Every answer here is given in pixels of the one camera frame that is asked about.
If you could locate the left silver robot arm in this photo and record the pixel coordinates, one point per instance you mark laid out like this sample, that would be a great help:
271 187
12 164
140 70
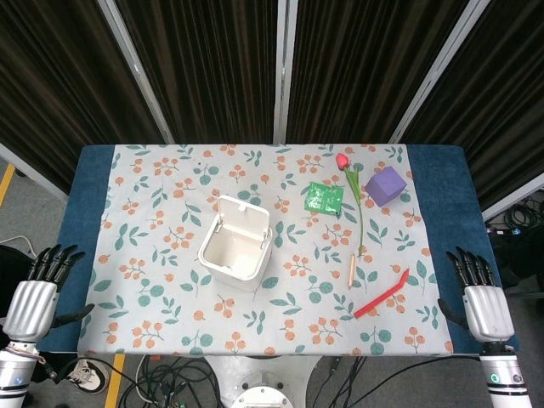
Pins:
16 372

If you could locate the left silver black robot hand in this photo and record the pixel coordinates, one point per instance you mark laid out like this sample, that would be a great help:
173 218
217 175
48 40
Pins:
32 299

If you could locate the dark folding screen partition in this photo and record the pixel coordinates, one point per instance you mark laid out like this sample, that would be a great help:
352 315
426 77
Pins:
272 68

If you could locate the blue table cover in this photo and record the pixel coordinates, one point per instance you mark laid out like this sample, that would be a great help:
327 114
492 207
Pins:
446 204

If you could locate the wooden pencil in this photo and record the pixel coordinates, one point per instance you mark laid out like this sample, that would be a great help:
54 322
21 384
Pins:
351 271

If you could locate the black white sneaker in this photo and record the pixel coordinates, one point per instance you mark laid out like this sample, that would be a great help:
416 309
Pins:
87 374

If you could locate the red plastic pry tool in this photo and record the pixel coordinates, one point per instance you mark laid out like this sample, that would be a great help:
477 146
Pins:
382 297

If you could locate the white open-lid box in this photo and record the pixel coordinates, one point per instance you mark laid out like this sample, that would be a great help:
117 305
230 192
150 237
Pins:
235 245

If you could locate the green foil packet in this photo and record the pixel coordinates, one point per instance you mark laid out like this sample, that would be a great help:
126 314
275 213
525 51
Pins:
323 198

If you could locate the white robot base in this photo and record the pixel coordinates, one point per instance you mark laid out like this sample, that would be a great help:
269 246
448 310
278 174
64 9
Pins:
260 382

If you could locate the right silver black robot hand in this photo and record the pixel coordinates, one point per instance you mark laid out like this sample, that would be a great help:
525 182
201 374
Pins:
485 308

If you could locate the red tulip with green stem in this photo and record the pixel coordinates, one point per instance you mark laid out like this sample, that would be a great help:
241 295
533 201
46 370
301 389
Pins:
355 191

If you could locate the floral patterned tablecloth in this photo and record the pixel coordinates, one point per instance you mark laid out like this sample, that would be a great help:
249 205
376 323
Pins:
272 251

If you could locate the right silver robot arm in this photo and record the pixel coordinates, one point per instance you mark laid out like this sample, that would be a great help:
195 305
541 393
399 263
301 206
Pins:
506 374

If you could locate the purple cube block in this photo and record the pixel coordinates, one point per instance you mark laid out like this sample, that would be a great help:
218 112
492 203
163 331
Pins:
385 186

